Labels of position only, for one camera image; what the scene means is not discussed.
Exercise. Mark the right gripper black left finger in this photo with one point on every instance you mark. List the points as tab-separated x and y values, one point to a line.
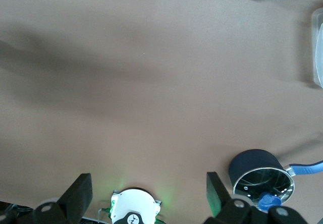
75	196

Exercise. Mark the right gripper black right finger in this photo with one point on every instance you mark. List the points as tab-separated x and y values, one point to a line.
217	196

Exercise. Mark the clear plastic food container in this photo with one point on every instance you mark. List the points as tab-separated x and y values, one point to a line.
318	45

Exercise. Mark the brown table cloth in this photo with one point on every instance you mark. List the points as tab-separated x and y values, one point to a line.
151	82

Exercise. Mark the glass lid with blue knob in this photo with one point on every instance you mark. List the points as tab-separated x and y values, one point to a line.
265	181

